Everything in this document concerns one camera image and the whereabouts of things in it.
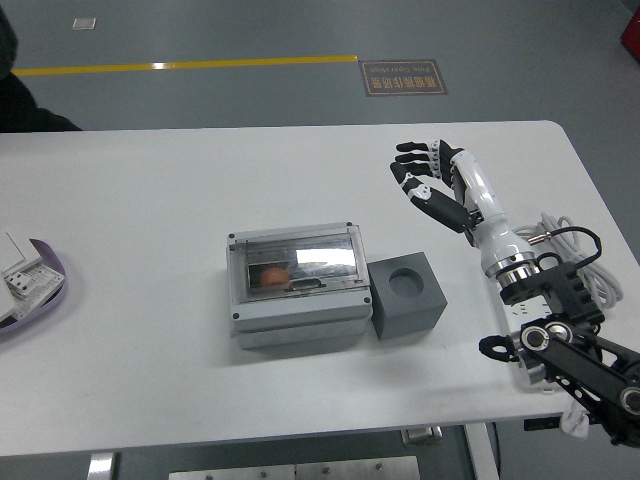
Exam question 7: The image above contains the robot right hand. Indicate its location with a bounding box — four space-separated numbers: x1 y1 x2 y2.
389 139 534 276

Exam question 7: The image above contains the grey electrical box with flap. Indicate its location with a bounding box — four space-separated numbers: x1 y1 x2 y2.
224 221 374 351

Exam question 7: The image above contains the orange cylinder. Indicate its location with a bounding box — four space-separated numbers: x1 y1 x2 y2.
259 267 291 289

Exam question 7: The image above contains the dark grey cube with hole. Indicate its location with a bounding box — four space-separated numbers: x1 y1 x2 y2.
367 251 448 342

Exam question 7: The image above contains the brown floor sign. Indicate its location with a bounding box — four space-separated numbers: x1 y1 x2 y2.
360 59 450 98

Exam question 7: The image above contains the red object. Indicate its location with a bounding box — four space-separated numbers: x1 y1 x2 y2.
619 8 640 50

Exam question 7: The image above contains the white table leg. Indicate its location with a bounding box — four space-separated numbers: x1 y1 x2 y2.
85 449 121 480
463 423 501 480

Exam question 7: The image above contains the yellow floor tape line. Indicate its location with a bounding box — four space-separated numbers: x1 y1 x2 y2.
12 53 360 78

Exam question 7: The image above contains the metal plate under table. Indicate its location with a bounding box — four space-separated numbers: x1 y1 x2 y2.
168 455 421 480

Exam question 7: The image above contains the purple tray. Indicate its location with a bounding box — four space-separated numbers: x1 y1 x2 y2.
0 238 70 337

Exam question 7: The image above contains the person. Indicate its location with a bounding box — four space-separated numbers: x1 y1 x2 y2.
0 7 84 133

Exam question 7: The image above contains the white socket insert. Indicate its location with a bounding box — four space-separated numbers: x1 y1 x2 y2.
2 271 32 302

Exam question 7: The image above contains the white power cord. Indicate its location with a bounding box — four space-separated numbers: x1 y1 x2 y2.
512 212 625 322

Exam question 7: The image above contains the metal table bracket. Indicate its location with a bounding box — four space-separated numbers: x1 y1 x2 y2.
402 426 444 446

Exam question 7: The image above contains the white switch frame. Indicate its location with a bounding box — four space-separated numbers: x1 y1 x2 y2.
12 262 67 320

